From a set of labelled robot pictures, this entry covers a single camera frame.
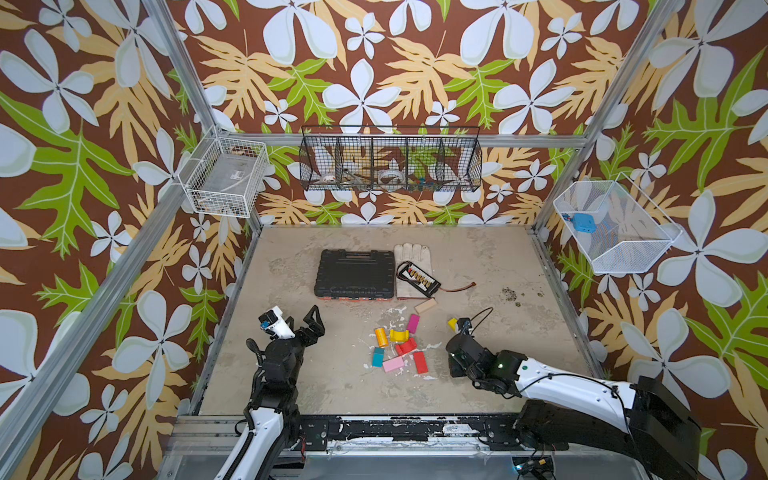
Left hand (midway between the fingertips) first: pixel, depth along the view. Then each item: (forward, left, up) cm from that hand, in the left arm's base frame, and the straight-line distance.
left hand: (303, 309), depth 82 cm
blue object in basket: (+22, -82, +13) cm, 86 cm away
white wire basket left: (+33, +25, +20) cm, 46 cm away
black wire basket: (+47, -23, +18) cm, 55 cm away
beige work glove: (+29, -36, -12) cm, 48 cm away
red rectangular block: (-10, -33, -13) cm, 37 cm away
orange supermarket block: (-3, -22, -12) cm, 26 cm away
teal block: (-8, -21, -14) cm, 27 cm away
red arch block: (-6, -30, -12) cm, 33 cm away
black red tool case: (+18, -13, -10) cm, 24 cm away
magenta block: (+2, -32, -13) cm, 34 cm away
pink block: (-11, -26, -13) cm, 31 cm away
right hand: (-9, -42, -11) cm, 44 cm away
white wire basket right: (+18, -88, +15) cm, 91 cm away
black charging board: (+18, -35, -10) cm, 40 cm away
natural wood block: (+8, -36, -12) cm, 39 cm away
